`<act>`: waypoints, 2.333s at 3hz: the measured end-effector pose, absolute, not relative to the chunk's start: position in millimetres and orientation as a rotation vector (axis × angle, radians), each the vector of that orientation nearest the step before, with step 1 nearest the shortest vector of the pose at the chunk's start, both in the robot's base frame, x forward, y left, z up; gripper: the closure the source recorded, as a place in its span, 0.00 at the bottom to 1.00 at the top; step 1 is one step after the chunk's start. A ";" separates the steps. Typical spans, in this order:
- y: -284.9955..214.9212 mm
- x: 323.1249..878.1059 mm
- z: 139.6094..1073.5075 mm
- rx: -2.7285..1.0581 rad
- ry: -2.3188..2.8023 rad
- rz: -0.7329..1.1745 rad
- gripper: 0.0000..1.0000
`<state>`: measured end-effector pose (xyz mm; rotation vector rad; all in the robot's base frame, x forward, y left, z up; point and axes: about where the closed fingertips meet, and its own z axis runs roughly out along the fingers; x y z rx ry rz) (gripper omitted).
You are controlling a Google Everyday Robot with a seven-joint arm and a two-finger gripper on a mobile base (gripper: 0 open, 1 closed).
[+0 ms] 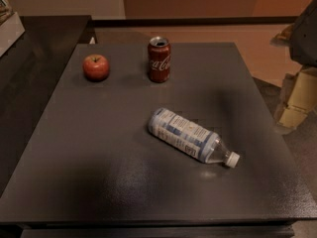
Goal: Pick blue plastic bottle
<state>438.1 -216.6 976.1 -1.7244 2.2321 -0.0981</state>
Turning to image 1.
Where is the red apple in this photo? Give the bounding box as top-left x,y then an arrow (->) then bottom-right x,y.
82,55 -> 110,81

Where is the blue label plastic bottle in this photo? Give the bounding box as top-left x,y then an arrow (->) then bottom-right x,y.
148,108 -> 240,168

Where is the white box at left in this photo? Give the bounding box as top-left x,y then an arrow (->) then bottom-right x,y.
0,0 -> 25,57

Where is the red Coca-Cola can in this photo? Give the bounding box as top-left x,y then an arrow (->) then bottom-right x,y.
148,36 -> 171,83

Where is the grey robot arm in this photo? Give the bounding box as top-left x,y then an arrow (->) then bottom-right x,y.
273,0 -> 317,135

